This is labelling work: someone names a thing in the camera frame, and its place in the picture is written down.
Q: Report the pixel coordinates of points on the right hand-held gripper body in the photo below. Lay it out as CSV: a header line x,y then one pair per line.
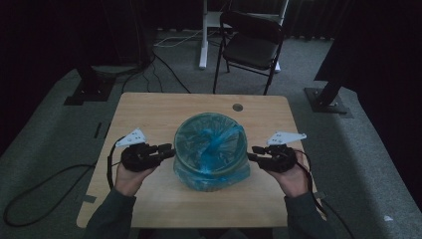
x,y
282,159

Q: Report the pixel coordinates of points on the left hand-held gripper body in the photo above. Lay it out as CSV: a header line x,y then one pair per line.
x,y
139,157

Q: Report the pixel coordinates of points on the blue plastic bag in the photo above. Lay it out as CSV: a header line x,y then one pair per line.
x,y
212,149

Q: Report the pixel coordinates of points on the person's left hand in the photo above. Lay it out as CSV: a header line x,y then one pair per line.
x,y
129,181

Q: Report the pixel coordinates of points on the person's right hand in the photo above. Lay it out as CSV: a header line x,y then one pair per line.
x,y
295,182

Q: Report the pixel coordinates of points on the black floor tape strip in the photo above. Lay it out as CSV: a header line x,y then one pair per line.
x,y
108,130

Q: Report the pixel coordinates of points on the grey tape piece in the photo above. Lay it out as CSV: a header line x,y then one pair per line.
x,y
89,199

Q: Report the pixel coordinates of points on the black floor stand base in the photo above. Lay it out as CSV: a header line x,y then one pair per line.
x,y
89,93
323,101

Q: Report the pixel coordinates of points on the black folding chair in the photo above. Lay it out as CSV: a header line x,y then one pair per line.
x,y
252,49

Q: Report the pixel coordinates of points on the white paper scrap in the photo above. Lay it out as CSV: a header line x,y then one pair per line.
x,y
388,218

